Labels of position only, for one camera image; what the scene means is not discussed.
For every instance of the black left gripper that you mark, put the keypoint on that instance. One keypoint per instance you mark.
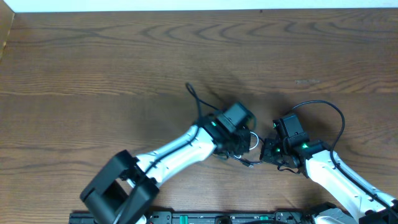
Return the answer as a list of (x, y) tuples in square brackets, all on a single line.
[(239, 144)]

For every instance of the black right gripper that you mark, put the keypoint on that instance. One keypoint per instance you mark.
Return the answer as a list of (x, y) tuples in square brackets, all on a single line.
[(268, 153)]

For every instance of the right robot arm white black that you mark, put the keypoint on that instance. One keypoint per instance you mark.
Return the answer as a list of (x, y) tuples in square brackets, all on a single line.
[(292, 150)]

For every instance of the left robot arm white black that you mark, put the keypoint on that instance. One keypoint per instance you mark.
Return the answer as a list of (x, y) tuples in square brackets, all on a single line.
[(125, 188)]

